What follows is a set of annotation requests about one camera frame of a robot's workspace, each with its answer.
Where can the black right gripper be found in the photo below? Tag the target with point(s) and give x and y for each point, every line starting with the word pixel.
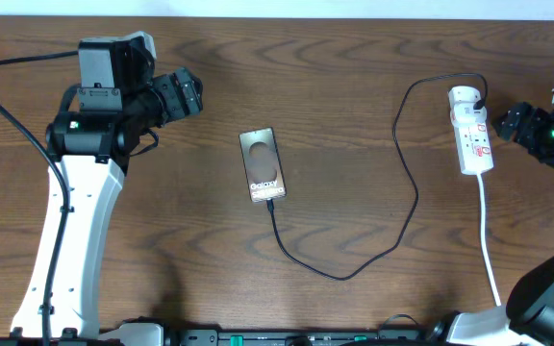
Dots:
pixel 527 136

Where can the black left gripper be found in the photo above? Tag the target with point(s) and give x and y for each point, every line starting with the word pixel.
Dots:
pixel 181 93

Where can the bronze Galaxy smartphone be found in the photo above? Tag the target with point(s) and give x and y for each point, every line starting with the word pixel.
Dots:
pixel 262 166

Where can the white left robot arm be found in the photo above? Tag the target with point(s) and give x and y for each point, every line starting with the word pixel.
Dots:
pixel 88 146

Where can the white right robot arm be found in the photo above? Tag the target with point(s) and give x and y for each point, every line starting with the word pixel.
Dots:
pixel 528 316

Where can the white power strip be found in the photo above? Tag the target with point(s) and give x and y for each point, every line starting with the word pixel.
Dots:
pixel 470 129

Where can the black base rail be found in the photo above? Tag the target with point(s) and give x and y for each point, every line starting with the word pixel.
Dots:
pixel 206 337

